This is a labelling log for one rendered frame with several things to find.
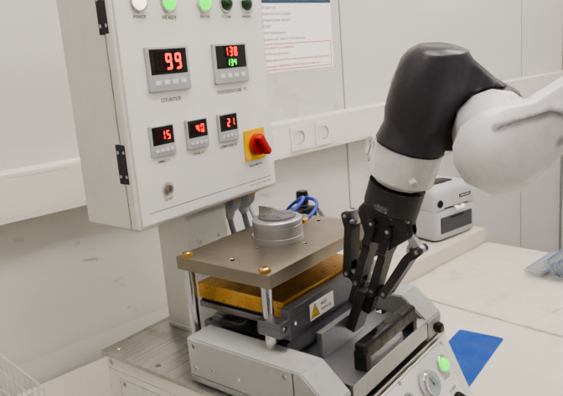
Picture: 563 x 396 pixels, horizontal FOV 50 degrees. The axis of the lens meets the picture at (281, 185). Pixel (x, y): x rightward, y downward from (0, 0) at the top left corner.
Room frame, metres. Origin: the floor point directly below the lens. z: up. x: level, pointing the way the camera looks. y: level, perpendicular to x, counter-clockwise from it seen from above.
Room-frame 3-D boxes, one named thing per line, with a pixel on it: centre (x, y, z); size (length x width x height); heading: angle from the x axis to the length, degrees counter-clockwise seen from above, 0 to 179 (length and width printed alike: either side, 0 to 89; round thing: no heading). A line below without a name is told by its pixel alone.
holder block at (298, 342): (0.91, 0.01, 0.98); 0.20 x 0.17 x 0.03; 141
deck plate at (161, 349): (0.93, 0.04, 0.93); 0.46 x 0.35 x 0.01; 51
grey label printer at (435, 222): (1.88, -0.46, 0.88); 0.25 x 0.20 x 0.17; 36
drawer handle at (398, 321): (0.79, -0.13, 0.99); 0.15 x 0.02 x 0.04; 141
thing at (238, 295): (0.91, 0.01, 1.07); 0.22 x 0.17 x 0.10; 141
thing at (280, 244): (0.94, 0.02, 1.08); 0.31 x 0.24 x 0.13; 141
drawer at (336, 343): (0.88, -0.03, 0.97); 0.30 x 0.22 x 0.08; 51
